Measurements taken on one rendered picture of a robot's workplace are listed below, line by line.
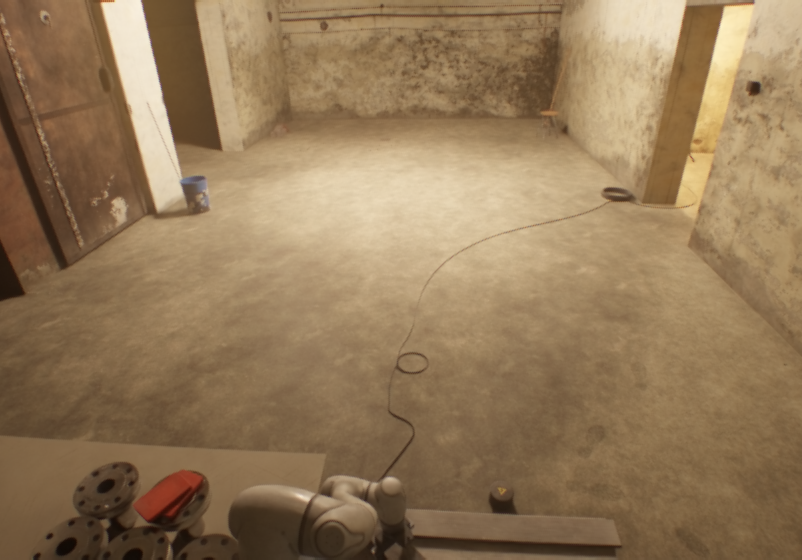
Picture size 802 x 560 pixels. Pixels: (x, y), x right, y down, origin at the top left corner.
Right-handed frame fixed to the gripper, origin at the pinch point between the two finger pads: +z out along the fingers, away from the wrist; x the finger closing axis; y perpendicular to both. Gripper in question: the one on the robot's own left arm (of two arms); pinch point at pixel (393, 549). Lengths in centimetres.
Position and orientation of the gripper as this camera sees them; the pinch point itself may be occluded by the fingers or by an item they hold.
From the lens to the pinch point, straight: 195.0
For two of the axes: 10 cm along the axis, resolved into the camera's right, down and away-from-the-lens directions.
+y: -6.7, -3.5, 6.5
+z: 0.2, 8.7, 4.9
